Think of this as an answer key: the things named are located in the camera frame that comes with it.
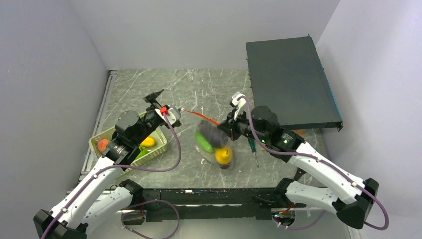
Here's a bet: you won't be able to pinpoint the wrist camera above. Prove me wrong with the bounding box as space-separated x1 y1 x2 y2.
231 91 247 120
155 106 181 126

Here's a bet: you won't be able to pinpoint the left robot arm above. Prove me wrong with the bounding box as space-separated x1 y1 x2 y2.
33 90 181 239

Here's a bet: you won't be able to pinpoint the aluminium frame rail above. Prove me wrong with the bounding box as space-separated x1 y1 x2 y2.
77 70 118 183

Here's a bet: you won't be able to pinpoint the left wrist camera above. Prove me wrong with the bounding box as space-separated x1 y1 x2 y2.
155 106 181 126

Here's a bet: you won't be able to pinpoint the green toy cucumber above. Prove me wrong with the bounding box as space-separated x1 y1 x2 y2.
195 131 214 154

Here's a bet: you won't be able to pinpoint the green plastic basket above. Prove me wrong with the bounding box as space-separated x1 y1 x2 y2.
88 127 167 167

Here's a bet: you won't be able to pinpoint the wooden board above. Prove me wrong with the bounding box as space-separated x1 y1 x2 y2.
260 129 322 152

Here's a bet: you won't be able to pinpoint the red toy tomato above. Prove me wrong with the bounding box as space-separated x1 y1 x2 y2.
97 138 110 153

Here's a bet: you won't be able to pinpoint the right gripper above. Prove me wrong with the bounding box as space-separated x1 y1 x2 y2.
217 106 268 144

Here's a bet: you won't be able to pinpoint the dark green metal case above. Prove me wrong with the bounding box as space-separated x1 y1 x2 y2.
246 35 343 130

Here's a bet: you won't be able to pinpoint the clear zip top bag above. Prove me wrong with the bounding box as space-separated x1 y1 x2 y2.
181 108 235 170

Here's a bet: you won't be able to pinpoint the yellow toy squash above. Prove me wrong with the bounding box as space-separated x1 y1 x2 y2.
140 137 156 148

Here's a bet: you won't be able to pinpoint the dark purple toy eggplant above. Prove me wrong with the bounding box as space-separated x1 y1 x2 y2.
198 120 229 148

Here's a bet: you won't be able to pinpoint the black pliers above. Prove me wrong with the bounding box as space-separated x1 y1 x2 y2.
293 168 306 181

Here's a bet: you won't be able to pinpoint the yellow toy fruit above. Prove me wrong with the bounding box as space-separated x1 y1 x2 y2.
214 146 233 165

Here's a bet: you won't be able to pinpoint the green handled screwdriver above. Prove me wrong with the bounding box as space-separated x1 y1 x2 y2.
248 138 259 168

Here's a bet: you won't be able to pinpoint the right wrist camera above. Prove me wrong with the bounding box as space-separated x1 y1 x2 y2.
231 91 247 120

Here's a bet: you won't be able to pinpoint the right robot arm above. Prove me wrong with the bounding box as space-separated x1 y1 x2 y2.
217 106 379 229

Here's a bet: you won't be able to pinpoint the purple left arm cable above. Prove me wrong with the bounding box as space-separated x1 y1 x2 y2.
40 114 182 239

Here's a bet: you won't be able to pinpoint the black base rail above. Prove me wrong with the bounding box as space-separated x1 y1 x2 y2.
124 188 295 222

